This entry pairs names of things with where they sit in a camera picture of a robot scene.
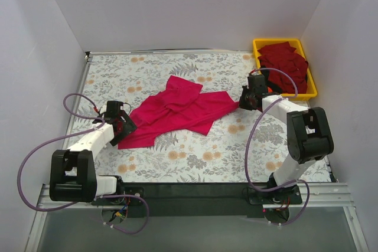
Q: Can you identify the floral patterned table mat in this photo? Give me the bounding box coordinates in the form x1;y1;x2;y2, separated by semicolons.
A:
58;52;331;184

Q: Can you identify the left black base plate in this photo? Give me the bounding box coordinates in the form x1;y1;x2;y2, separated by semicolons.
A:
91;186;145;206

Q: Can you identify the dark red t-shirt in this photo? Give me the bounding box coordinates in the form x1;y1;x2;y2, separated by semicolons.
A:
256;44;309;93

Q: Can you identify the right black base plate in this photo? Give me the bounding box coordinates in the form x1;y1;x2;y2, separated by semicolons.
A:
242;185;302;205

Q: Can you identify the black and orange garment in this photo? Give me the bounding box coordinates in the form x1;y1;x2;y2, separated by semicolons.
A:
261;67;308;94

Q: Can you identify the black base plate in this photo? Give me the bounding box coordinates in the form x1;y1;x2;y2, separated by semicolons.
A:
91;186;145;206
242;185;302;205

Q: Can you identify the yellow plastic bin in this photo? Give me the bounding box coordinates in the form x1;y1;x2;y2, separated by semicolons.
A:
252;38;318;101

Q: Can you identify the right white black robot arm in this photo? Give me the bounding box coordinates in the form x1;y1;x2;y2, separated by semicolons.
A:
239;73;334;204

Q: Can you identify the aluminium frame rail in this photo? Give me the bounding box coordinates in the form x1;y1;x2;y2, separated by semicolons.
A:
26;183;369;251

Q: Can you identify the magenta pink t-shirt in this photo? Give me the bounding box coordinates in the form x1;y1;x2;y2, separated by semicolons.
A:
118;76;239;149

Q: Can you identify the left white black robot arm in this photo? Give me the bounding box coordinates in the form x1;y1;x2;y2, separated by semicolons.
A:
49;100;137;205

